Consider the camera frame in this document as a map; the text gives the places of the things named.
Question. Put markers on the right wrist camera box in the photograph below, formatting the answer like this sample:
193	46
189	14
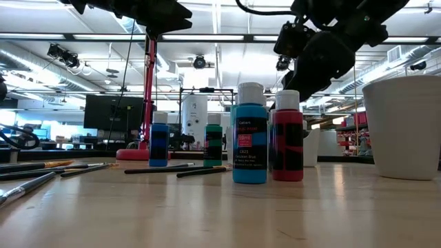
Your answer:
293	39

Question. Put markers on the small green paint bottle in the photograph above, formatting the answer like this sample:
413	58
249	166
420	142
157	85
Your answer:
213	131

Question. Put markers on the white plastic bin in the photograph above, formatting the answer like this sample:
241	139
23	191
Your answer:
311	148

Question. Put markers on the white cup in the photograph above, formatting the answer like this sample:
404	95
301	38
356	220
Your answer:
403	127

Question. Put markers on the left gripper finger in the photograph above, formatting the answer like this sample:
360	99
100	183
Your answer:
169	10
169	25

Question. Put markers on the black dome camera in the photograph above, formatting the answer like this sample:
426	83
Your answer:
418	65

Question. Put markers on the black aluminium table frame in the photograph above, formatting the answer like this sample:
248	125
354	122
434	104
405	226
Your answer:
69	154

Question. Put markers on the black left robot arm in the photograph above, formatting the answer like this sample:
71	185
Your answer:
2	89

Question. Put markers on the black paintbrush with wide ferrule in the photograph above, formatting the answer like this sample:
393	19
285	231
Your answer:
27	187

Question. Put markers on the shelf with red bins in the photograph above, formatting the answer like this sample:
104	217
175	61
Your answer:
361	118

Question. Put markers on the thin black paintbrush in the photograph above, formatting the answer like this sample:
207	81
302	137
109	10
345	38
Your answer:
86	170

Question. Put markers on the white cylindrical tank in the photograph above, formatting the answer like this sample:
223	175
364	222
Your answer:
194	117

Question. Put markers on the black paintbrush with silver ferrule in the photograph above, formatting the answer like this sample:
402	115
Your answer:
96	165
186	165

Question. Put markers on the black ceiling camera cluster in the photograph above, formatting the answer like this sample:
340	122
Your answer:
65	58

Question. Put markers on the small red paint bottle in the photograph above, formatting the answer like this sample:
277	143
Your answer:
287	120

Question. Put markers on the small dark blue paint bottle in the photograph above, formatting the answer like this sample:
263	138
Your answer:
158	144

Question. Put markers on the large light blue paint bottle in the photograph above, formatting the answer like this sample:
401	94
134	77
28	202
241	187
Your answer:
234	115

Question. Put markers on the overhead beam with lights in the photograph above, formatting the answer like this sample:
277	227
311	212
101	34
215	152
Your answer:
206	37

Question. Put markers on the small white post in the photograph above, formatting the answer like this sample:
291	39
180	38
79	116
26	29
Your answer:
13	156

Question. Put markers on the black monitor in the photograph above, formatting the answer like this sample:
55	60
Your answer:
113	110

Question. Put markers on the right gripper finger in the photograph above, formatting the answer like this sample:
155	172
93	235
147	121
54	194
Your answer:
327	58
288	81

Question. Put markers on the small cerulean blue paint bottle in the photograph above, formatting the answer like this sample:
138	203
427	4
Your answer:
249	113

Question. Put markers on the red desk lamp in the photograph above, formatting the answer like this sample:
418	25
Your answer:
148	103

